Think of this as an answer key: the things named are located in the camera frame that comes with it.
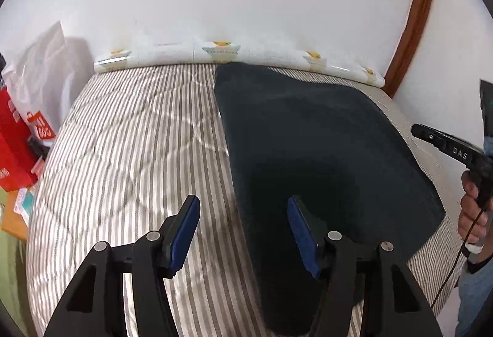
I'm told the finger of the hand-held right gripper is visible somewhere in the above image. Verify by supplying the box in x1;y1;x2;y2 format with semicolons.
411;123;447;149

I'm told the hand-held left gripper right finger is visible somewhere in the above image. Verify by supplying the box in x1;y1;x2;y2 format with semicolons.
287;195;443;337

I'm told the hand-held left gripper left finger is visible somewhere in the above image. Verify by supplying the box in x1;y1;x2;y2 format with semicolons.
44;194;201;337

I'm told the black shirt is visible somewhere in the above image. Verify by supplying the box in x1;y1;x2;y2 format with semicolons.
214;63;446;337

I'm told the person's right forearm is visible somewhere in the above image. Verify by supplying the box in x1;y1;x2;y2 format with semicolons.
454;242;493;337

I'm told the person's right hand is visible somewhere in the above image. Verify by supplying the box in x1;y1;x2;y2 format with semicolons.
458;169;493;246

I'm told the striped bed mattress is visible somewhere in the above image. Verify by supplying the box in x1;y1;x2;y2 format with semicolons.
27;63;468;337

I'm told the colourful printed booklet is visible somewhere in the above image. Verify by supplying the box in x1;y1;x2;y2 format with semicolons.
13;189;38;215

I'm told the orange flat box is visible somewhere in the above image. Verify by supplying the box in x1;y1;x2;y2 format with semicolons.
0;202;29;241

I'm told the green floor mat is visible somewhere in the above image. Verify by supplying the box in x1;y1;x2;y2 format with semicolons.
0;191;24;322

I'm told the white patterned bolster pillow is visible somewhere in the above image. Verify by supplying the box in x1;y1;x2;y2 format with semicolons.
93;35;386;88

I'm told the red paper bag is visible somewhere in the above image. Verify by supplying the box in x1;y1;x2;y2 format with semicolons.
0;88;56;191

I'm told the white plastic bag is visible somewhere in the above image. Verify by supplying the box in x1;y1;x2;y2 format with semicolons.
2;21;70;133

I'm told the brown wooden door frame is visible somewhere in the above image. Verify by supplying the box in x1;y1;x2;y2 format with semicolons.
383;0;438;99

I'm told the black cable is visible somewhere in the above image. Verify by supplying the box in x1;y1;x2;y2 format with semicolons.
429;206;488;309

